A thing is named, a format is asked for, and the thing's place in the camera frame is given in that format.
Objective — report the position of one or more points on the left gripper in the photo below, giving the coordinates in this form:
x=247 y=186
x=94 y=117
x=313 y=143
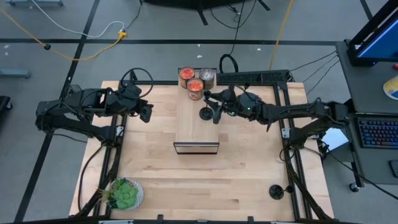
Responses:
x=132 y=101

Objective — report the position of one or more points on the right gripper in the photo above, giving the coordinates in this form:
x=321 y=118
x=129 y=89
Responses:
x=245 y=105

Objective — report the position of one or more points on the black candlestick holder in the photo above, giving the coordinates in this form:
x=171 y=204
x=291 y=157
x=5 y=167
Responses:
x=276 y=192
x=205 y=114

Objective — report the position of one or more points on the orange candle jar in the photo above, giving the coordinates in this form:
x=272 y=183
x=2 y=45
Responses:
x=186 y=74
x=195 y=86

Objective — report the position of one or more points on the grey candle jar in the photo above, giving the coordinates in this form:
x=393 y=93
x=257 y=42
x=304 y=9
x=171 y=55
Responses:
x=207 y=75

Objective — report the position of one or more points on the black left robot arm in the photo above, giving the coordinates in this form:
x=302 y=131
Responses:
x=81 y=127

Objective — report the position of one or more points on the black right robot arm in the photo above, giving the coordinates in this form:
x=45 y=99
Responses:
x=298 y=110

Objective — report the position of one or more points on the black perforated bar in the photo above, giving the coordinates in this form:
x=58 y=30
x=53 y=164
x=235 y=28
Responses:
x=239 y=77

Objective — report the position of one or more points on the black perforated box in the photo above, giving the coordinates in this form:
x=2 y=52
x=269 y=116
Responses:
x=74 y=89

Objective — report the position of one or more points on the succulent in white pot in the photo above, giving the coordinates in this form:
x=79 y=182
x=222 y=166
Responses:
x=124 y=196

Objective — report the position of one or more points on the black round floor plug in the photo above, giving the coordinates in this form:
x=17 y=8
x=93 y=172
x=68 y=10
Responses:
x=47 y=47

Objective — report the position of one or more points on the black stand base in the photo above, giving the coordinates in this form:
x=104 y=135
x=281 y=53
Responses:
x=192 y=3

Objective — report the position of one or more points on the grey floor foot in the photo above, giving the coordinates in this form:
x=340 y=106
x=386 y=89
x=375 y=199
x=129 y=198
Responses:
x=31 y=2
x=14 y=73

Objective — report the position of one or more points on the black chair caster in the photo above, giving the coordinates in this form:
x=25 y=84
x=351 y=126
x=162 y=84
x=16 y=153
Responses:
x=4 y=102

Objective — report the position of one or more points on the grey desk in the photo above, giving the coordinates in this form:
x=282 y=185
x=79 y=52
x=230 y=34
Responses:
x=363 y=87

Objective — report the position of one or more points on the black caster wheel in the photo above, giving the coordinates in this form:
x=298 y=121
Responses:
x=354 y=187

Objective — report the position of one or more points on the backlit keyboard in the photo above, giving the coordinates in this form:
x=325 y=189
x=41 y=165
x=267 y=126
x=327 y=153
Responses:
x=379 y=132

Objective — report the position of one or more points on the monitor with blue screen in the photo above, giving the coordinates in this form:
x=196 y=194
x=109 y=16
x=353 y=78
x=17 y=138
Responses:
x=379 y=43

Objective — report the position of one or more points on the yellow blue round plate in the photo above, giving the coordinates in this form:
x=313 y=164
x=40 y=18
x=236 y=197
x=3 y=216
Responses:
x=392 y=88

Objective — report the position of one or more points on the black table frame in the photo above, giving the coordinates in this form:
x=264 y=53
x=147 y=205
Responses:
x=161 y=83

